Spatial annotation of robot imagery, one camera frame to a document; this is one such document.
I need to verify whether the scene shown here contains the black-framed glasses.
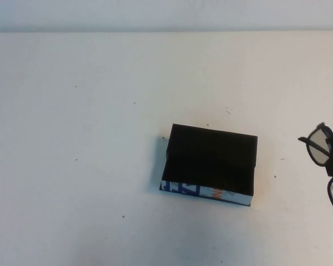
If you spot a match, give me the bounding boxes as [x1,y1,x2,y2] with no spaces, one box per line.
[297,122,333,218]

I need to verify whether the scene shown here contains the black printed glasses case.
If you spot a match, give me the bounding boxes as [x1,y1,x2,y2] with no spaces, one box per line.
[158,123,258,207]

